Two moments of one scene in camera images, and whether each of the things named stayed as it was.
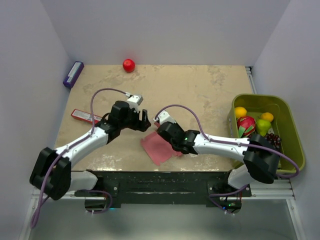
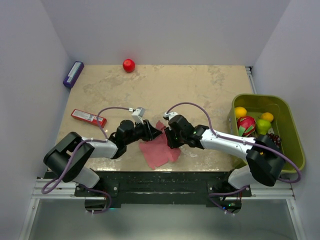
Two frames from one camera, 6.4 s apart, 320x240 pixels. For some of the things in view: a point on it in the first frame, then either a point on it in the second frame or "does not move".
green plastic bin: (284, 125) does not move
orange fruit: (240, 111) does not move
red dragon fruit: (246, 125) does not move
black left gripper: (141, 125) to (150, 132)
